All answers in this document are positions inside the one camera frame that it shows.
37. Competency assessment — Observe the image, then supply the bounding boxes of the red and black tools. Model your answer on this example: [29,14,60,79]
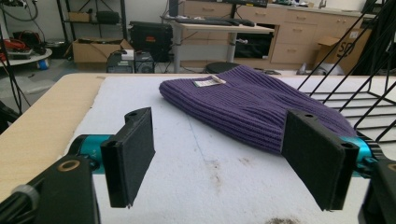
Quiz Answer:
[0,30,47,60]

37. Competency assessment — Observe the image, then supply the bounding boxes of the black round stool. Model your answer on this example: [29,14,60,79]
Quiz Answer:
[205,61,241,75]

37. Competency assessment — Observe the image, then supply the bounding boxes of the round white table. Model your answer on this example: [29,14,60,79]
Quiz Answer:
[0,48,53,68]

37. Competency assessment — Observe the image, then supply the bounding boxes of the dark computer unit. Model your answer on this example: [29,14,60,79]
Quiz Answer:
[134,50,156,74]
[106,50,135,74]

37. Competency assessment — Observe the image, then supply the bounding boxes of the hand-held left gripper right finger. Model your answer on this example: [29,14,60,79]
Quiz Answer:
[280,109,373,212]

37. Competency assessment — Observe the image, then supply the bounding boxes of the black keyboard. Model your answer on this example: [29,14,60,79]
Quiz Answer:
[174,17,241,27]

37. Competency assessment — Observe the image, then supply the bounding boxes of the black metal shelf rack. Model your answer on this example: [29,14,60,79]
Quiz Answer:
[55,0,129,43]

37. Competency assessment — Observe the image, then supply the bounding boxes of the black wire basket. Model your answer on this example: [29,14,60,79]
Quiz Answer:
[297,0,396,160]

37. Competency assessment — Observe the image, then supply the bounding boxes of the small cardboard box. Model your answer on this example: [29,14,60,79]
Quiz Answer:
[68,11,93,22]

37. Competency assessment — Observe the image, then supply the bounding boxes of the white foam mat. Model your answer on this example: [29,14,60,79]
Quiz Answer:
[64,74,396,224]

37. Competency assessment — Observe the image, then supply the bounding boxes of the black equipment case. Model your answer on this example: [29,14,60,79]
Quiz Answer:
[129,21,174,63]

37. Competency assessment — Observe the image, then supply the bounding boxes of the black cable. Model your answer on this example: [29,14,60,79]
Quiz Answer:
[0,27,32,116]

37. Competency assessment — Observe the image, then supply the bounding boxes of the printed cardboard box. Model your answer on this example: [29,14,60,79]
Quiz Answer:
[314,27,373,76]

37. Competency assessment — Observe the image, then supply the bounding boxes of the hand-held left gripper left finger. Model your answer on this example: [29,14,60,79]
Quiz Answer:
[78,106,156,209]

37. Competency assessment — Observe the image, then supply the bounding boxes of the open cardboard box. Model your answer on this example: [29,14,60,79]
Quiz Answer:
[72,37,134,64]

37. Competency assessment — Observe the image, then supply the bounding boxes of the light wooden drawer cabinet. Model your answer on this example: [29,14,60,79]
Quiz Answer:
[180,0,375,71]

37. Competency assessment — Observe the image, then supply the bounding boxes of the white desk with wooden top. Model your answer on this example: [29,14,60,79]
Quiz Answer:
[162,17,276,74]

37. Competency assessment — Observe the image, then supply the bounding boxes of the purple knit beanie hat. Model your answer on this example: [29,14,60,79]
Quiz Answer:
[158,64,358,156]

